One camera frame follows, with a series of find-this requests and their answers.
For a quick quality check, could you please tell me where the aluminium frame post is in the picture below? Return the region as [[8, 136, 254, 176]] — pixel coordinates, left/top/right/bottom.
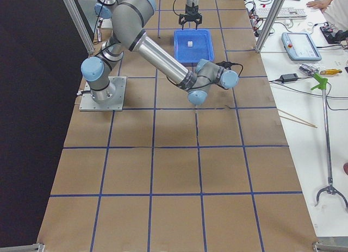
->
[[254, 0, 285, 53]]

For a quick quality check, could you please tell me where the black power adapter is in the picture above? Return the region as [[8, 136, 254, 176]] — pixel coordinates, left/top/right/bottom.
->
[[279, 73, 299, 83]]

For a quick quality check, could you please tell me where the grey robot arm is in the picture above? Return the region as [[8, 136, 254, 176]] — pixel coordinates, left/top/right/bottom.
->
[[172, 0, 202, 30], [81, 0, 239, 105]]

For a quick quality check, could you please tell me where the blue plastic tray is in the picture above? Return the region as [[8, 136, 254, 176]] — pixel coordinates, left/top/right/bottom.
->
[[173, 29, 215, 65]]

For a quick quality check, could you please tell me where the person hand on desk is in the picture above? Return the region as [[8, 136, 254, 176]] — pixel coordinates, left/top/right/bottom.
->
[[306, 0, 331, 11]]

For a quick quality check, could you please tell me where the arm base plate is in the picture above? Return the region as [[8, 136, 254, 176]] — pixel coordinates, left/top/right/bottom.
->
[[79, 76, 127, 111]]

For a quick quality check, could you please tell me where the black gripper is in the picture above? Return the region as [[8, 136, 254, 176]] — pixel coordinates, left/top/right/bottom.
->
[[178, 7, 202, 30]]

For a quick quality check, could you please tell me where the white keyboard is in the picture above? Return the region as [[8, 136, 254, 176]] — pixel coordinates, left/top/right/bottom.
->
[[255, 8, 307, 19]]

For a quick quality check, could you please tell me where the green grabber tool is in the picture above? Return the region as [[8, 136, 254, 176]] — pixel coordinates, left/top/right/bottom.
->
[[311, 73, 347, 211]]

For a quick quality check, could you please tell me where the teach pendant tablet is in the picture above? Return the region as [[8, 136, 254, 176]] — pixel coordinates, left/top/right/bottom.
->
[[281, 32, 322, 61]]

